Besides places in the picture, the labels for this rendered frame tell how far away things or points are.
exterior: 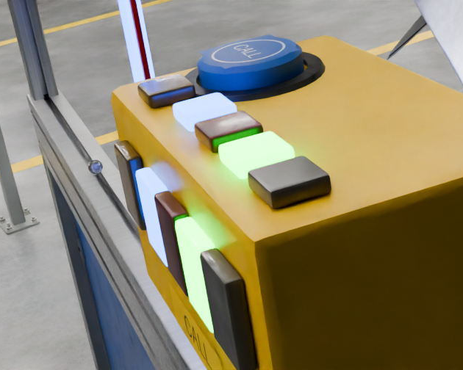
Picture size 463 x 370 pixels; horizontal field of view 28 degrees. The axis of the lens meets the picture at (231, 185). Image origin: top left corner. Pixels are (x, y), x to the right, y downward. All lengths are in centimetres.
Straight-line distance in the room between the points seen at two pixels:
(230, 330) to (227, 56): 13
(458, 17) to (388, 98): 38
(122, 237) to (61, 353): 153
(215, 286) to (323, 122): 7
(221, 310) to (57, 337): 207
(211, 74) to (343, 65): 5
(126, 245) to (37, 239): 213
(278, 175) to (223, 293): 3
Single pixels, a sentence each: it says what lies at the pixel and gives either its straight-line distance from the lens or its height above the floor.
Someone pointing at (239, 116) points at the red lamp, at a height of 108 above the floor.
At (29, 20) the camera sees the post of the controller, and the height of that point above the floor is 95.
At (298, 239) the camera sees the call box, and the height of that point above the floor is 107.
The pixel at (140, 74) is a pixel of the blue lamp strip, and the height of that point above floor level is 101.
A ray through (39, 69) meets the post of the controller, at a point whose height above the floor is 89.
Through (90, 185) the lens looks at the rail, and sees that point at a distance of 85.
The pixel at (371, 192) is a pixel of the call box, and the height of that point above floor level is 107.
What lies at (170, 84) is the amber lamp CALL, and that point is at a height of 108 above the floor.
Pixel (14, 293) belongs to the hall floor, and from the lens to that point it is 258.
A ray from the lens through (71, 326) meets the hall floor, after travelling 235.
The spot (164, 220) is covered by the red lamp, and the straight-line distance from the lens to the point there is 29.
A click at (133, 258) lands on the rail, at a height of 86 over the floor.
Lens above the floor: 118
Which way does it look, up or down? 24 degrees down
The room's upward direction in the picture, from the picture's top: 9 degrees counter-clockwise
